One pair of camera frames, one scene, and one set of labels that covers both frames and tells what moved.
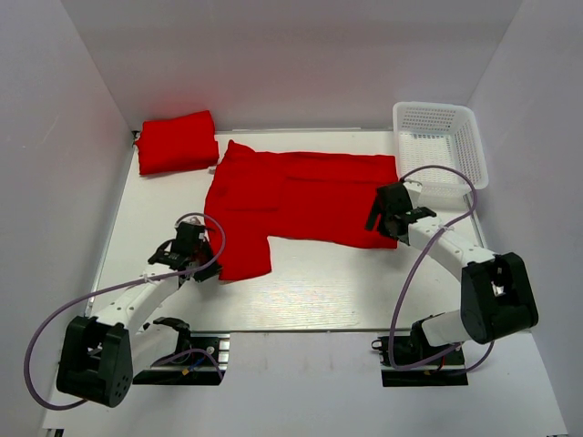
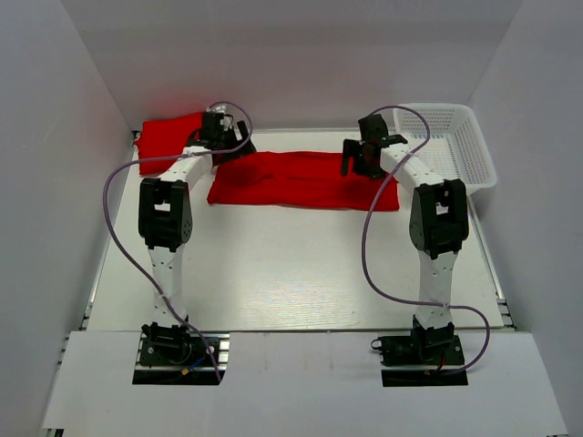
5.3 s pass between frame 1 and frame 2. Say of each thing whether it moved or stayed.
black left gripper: moved
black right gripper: moved
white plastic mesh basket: stayed
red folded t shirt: stayed
